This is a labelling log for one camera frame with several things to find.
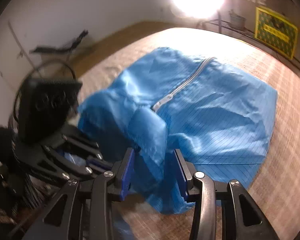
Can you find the yellow patterned box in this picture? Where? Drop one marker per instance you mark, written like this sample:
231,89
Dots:
275,32

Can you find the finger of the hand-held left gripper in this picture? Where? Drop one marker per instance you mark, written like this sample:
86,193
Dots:
100,165
90,150

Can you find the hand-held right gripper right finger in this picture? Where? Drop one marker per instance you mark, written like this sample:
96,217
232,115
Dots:
181,180

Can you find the light blue zip jacket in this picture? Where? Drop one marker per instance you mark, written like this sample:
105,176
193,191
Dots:
215,130

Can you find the dark striped cloth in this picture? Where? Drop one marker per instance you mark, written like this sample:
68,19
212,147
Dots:
32,192

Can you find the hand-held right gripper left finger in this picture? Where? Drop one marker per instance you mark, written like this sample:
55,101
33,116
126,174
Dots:
128,170

